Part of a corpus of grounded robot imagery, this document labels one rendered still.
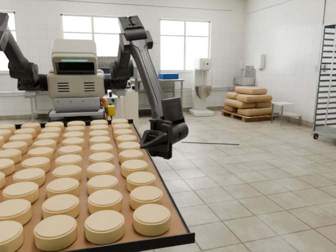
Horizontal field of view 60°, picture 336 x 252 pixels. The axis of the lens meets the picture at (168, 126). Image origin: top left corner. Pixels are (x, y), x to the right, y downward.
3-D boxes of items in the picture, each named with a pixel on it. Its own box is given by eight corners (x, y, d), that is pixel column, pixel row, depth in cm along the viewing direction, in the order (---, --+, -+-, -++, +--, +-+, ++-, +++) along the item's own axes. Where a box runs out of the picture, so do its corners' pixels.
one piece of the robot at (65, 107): (52, 138, 153) (49, 97, 148) (106, 135, 159) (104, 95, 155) (48, 146, 138) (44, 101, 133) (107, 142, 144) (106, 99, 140)
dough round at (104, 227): (93, 220, 40) (92, 207, 40) (128, 223, 40) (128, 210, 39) (79, 244, 36) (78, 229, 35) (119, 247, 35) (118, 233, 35)
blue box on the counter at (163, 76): (163, 79, 690) (163, 73, 687) (159, 78, 718) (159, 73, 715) (178, 79, 703) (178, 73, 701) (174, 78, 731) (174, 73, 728)
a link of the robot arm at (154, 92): (146, 37, 111) (118, 40, 107) (148, 26, 106) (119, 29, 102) (184, 137, 94) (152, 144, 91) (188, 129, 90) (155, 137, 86)
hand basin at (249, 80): (262, 99, 731) (265, 54, 709) (249, 100, 721) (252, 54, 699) (240, 96, 825) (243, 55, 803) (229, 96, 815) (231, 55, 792)
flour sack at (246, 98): (246, 103, 625) (247, 95, 622) (235, 100, 663) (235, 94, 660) (273, 101, 652) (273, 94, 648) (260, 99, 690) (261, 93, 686)
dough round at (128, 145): (113, 153, 66) (113, 144, 66) (130, 147, 70) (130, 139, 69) (127, 158, 63) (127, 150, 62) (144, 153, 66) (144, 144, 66)
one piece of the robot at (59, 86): (51, 170, 176) (39, 67, 155) (115, 165, 185) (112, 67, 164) (45, 194, 152) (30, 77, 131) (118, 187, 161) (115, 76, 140)
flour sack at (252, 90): (233, 92, 701) (233, 86, 698) (247, 92, 717) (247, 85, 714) (252, 95, 636) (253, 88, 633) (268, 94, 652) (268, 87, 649)
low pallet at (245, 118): (219, 114, 734) (219, 109, 732) (246, 112, 760) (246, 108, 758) (247, 122, 623) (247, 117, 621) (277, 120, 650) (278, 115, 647)
